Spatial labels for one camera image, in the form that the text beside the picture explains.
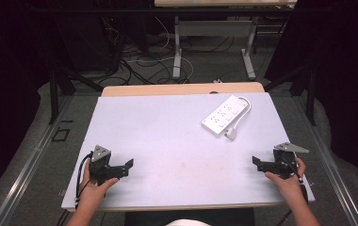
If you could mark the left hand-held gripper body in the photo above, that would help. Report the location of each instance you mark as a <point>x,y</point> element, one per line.
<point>101,169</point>

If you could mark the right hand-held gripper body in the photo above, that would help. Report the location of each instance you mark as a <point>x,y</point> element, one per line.
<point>284,164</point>

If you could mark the person's right hand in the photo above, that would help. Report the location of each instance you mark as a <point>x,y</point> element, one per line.
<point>290,188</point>

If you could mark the person's left hand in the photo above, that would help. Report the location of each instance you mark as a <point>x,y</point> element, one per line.
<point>90,193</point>

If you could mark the white power plug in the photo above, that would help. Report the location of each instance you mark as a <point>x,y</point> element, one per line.
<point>230,134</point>

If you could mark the white table board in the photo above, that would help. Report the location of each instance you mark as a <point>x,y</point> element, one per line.
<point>174,157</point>

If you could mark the white power strip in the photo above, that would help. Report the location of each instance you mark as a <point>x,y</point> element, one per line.
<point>222,116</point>

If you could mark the black metal stand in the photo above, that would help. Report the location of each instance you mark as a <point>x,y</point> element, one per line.
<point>54,97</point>
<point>310,94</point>

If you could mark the person's white clothing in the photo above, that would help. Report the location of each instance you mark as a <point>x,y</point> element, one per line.
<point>188,223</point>

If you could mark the wooden table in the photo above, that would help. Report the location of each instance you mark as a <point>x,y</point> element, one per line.
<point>167,89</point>

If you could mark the dark curtain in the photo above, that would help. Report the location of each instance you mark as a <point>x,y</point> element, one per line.
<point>346,75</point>
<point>7,78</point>

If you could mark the black computer cabinet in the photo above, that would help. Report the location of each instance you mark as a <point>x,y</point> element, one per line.
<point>86,40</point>

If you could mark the white-legged desk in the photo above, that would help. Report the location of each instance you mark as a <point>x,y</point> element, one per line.
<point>214,28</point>

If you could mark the aluminium floor rail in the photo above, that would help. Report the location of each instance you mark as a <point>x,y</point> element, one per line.
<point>334,169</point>
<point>26,175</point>

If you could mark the black floor socket frame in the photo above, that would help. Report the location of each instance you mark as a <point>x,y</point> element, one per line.
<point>61,135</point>

